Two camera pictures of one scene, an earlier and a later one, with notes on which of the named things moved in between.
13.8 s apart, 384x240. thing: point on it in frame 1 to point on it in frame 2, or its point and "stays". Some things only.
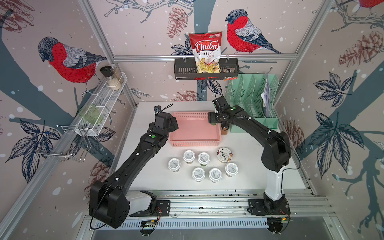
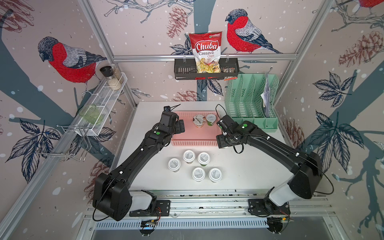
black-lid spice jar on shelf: (107, 71) stays
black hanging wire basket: (186, 68) stays
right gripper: (210, 117) to (219, 141)
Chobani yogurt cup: (224, 155) to (199, 120)
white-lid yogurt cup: (174, 164) stays
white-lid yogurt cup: (215, 174) stays
